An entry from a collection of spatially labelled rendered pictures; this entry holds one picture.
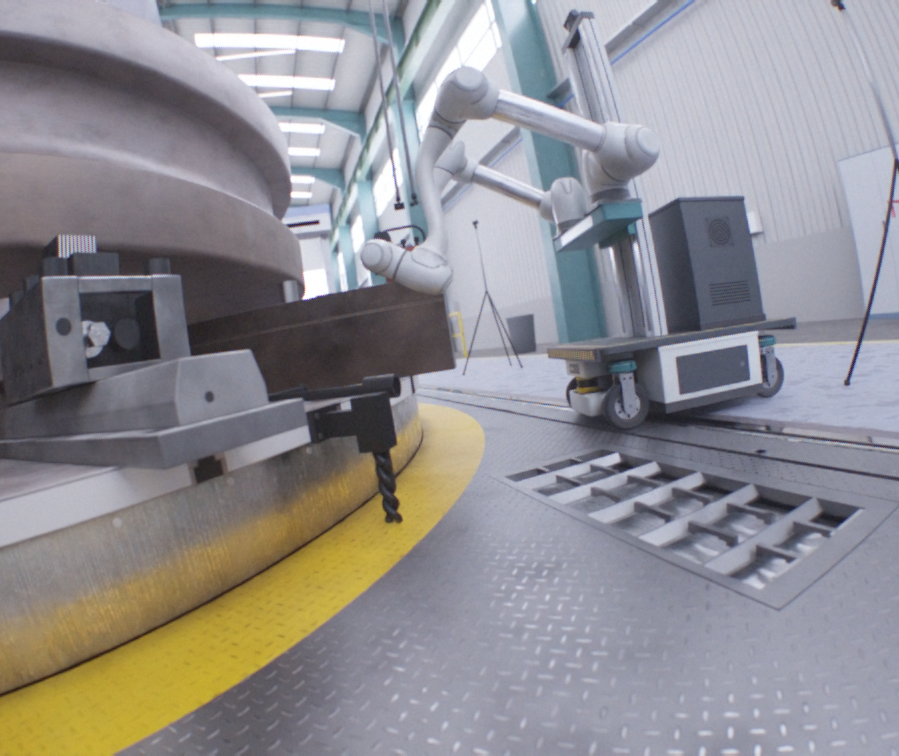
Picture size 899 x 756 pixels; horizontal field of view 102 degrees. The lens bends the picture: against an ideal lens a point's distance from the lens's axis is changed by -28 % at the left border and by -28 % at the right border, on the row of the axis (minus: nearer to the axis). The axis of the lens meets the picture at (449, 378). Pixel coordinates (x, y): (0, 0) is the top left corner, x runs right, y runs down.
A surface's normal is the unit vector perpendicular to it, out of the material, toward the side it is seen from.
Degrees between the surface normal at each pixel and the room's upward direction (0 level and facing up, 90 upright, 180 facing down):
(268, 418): 90
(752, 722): 0
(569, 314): 90
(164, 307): 90
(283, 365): 90
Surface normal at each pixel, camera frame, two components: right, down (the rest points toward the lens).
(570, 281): 0.32, 0.02
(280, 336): -0.07, 0.08
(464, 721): -0.15, -0.99
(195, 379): 0.89, -0.11
